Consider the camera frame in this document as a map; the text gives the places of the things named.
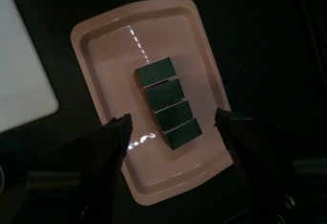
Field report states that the pink plastic plate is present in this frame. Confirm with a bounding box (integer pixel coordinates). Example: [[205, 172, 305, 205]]
[[69, 0, 235, 207]]

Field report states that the green toy sushi piece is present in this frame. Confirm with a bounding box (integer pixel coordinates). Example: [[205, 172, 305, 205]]
[[141, 78, 185, 111], [133, 56, 177, 88], [152, 100, 193, 130], [163, 118, 203, 150]]

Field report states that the white cutting board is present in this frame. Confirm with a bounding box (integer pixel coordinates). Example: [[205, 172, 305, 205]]
[[0, 0, 60, 134]]

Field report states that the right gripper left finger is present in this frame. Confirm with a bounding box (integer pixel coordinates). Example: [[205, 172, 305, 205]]
[[24, 113, 133, 224]]

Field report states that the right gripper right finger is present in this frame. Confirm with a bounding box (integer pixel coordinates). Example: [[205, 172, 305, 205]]
[[213, 107, 327, 224]]

